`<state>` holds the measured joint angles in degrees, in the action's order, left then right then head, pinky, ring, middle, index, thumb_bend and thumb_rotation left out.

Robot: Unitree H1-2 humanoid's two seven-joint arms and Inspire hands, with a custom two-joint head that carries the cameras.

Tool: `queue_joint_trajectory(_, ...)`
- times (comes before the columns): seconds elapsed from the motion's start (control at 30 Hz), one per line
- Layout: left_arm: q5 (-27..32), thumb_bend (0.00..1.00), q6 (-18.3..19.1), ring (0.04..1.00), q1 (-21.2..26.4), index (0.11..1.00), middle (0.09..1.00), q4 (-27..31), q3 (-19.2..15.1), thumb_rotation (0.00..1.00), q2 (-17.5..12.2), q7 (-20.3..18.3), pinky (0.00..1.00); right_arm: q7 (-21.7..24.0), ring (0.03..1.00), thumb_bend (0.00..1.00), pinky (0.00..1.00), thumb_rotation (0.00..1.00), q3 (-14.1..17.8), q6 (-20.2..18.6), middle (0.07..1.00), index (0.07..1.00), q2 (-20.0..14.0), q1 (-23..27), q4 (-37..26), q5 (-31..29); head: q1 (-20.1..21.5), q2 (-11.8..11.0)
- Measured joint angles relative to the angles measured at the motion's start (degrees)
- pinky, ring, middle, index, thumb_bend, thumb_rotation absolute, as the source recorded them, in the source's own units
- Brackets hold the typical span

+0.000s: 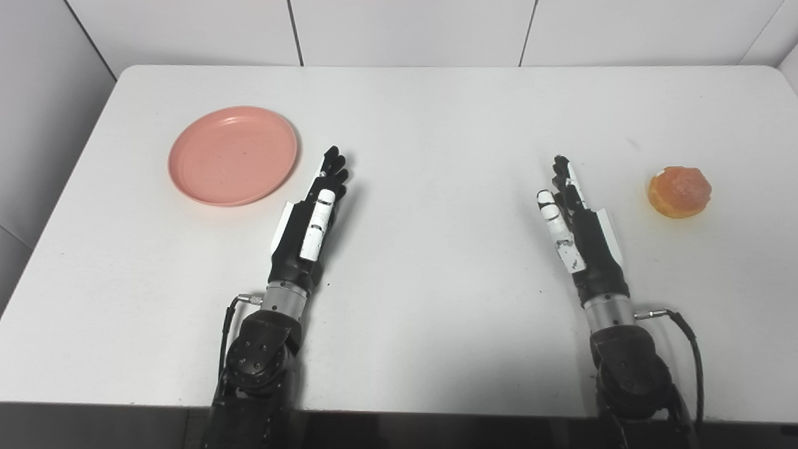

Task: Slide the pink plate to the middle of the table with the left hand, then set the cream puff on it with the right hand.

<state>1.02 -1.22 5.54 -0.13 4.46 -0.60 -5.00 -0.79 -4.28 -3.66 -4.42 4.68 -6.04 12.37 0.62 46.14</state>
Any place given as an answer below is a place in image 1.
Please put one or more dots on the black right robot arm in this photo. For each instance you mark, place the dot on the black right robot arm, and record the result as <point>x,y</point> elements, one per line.
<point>633,374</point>

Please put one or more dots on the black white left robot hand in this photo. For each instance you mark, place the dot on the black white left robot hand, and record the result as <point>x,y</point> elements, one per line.
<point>293,249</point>

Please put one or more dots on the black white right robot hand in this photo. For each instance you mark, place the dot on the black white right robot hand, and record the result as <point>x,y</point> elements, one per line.
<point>595,249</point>

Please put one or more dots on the orange cream puff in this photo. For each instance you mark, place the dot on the orange cream puff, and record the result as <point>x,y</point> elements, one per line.
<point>679,192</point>

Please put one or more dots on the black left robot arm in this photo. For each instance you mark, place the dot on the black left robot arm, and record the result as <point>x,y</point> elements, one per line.
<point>262,368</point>

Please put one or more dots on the pink round plate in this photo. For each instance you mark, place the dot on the pink round plate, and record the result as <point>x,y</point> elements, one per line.
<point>232,156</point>

